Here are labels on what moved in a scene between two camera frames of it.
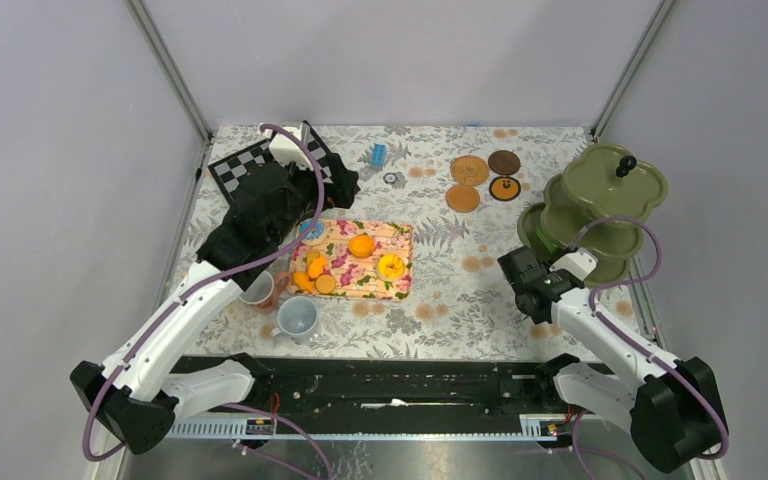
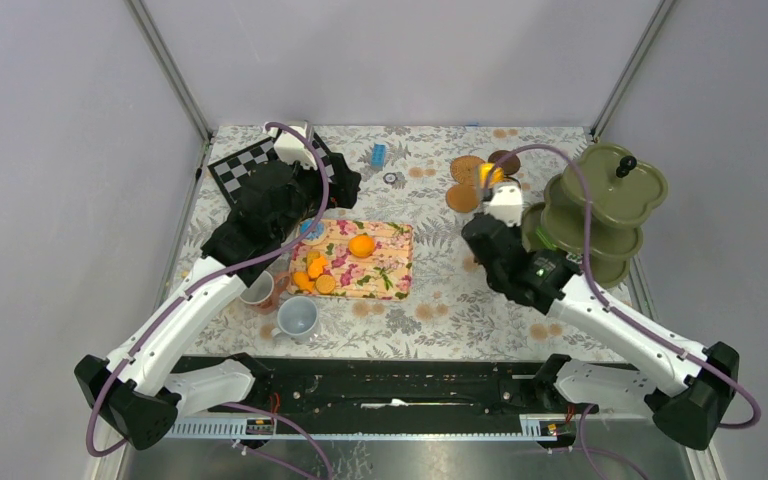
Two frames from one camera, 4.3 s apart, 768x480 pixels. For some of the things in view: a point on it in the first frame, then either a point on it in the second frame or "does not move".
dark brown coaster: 504,162 does not move
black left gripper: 341,193 does not move
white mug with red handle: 266,291 does not move
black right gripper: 547,266 → 517,232
